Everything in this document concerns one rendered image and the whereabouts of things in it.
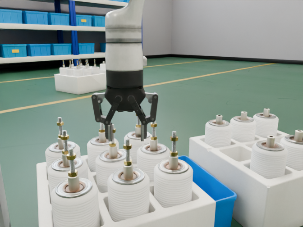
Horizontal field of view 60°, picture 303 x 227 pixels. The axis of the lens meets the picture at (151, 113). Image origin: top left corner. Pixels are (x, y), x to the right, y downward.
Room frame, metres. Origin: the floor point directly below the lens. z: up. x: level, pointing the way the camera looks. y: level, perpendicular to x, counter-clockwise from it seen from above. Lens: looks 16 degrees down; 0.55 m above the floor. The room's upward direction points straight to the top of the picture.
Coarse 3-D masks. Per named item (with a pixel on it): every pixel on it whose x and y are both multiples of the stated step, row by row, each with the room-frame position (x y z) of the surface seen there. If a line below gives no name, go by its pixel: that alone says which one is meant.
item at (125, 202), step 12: (108, 180) 0.53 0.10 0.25; (144, 180) 0.52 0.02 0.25; (108, 192) 0.52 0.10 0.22; (120, 192) 0.49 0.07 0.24; (132, 192) 0.49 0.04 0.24; (144, 192) 0.51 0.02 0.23; (120, 204) 0.49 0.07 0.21; (132, 204) 0.49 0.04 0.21; (144, 204) 0.51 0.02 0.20; (120, 216) 0.49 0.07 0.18; (132, 216) 0.49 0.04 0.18
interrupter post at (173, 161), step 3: (171, 156) 0.58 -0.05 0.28; (174, 156) 0.58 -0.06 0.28; (177, 156) 0.58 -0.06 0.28; (171, 159) 0.57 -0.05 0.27; (174, 159) 0.57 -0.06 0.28; (177, 159) 0.58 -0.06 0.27; (171, 162) 0.57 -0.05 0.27; (174, 162) 0.57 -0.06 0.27; (177, 162) 0.58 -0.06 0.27; (171, 165) 0.57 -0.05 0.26; (174, 165) 0.57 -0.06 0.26; (177, 165) 0.58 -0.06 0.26; (174, 168) 0.57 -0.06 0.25
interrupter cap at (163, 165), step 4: (164, 160) 0.61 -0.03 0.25; (168, 160) 0.61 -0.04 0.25; (180, 160) 0.61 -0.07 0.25; (160, 164) 0.59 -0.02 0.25; (164, 164) 0.59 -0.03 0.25; (168, 164) 0.59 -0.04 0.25; (180, 164) 0.59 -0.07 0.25; (184, 164) 0.59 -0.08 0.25; (160, 168) 0.57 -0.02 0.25; (164, 168) 0.57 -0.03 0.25; (168, 168) 0.57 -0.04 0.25; (176, 168) 0.57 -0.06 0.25; (180, 168) 0.57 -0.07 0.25; (184, 168) 0.57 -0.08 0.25; (188, 168) 0.57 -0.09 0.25; (164, 172) 0.55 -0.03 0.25; (168, 172) 0.55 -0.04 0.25; (172, 172) 0.55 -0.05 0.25; (176, 172) 0.55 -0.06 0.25; (180, 172) 0.55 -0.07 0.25; (184, 172) 0.55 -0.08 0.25
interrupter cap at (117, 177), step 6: (120, 168) 0.57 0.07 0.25; (138, 168) 0.57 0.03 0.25; (114, 174) 0.54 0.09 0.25; (120, 174) 0.54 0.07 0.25; (138, 174) 0.54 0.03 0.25; (144, 174) 0.54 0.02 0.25; (114, 180) 0.51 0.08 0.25; (120, 180) 0.51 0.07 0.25; (126, 180) 0.51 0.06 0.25; (132, 180) 0.51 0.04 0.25; (138, 180) 0.51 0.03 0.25
